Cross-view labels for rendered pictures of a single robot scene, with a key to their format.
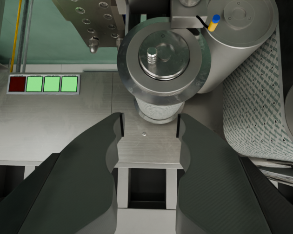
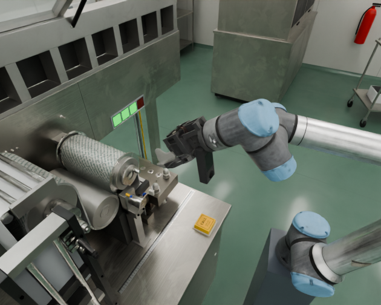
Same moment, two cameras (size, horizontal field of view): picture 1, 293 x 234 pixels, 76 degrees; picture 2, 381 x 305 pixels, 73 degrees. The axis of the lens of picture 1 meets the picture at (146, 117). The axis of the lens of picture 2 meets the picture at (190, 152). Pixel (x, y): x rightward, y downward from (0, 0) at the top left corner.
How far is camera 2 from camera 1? 70 cm
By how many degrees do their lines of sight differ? 61
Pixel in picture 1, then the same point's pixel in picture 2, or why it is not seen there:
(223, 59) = (96, 193)
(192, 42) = (120, 186)
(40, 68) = not seen: hidden behind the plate
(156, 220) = (20, 48)
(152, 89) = (128, 160)
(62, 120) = (113, 94)
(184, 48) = (124, 181)
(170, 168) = (28, 100)
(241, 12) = (105, 213)
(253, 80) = not seen: hidden behind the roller
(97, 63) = not seen: hidden behind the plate
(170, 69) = (127, 171)
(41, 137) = (120, 77)
